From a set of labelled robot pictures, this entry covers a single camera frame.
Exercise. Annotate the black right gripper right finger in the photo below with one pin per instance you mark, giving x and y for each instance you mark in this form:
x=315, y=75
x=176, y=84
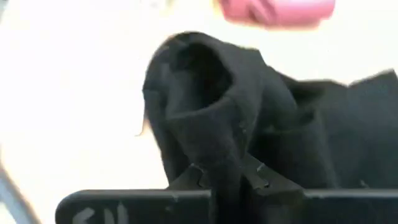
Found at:
x=326, y=208

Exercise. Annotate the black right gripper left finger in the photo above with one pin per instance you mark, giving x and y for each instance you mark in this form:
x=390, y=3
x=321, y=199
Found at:
x=140, y=208

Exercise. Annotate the maroon cloth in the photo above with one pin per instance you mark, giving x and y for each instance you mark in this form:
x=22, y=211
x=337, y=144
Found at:
x=273, y=12

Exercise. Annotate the black fleece cloth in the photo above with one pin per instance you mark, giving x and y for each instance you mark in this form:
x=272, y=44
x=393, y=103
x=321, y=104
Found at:
x=217, y=109

